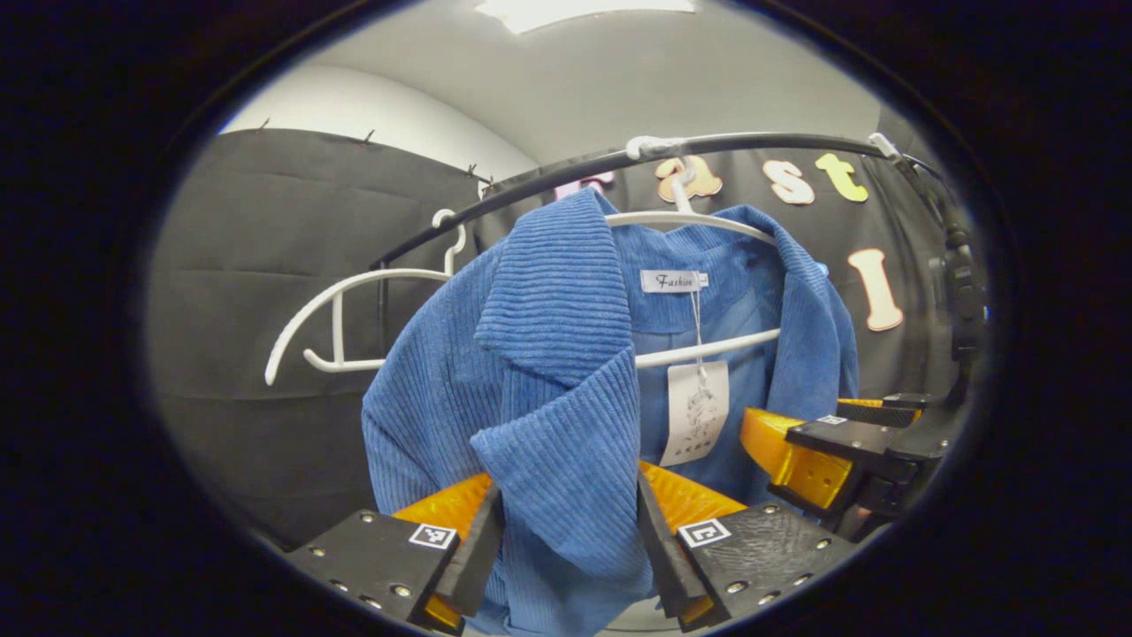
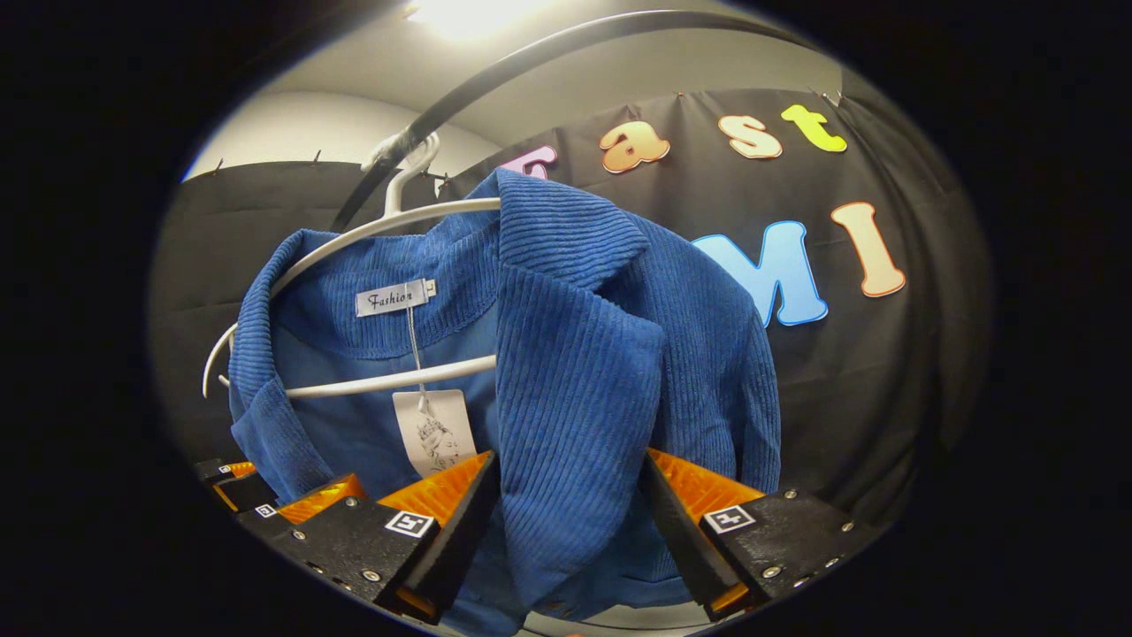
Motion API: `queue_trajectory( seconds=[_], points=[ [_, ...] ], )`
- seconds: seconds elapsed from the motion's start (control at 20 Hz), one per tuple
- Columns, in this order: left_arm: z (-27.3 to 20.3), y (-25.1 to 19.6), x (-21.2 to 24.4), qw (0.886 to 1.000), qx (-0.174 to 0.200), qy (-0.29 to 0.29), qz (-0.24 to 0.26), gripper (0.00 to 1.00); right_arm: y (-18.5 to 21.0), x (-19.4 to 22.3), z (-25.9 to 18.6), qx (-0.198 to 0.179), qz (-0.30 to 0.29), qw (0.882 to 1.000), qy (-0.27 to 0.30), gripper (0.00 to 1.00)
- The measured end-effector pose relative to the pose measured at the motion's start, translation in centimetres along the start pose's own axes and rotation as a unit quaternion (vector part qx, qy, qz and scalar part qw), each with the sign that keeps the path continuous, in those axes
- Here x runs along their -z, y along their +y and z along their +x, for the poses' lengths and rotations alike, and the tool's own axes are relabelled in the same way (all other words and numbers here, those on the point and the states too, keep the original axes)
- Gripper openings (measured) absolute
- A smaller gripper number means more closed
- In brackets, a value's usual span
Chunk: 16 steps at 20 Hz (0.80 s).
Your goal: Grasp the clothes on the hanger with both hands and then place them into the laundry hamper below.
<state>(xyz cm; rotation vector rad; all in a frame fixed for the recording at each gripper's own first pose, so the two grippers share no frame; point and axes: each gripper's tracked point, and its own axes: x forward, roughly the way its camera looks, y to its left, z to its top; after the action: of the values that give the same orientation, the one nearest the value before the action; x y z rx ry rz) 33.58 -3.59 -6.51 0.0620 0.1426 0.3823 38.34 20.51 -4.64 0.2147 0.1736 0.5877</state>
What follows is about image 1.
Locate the white paper hang tag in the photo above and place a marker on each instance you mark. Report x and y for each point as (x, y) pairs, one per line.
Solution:
(694, 416)

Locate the black backdrop cloth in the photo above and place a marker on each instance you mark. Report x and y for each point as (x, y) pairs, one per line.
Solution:
(265, 310)

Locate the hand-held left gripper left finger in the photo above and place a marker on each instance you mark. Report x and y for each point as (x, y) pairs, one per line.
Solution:
(482, 548)

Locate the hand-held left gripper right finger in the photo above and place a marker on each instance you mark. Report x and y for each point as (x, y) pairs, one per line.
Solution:
(659, 548)

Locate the white plastic clothes hanger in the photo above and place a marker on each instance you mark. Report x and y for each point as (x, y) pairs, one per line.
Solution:
(707, 349)
(354, 281)

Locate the large ceiling light panel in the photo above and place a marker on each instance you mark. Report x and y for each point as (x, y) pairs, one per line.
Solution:
(575, 11)

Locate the black metal clothes rack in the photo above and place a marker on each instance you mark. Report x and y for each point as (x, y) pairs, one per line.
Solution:
(566, 168)

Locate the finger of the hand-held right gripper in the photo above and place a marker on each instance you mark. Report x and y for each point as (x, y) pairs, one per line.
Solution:
(796, 460)
(884, 411)

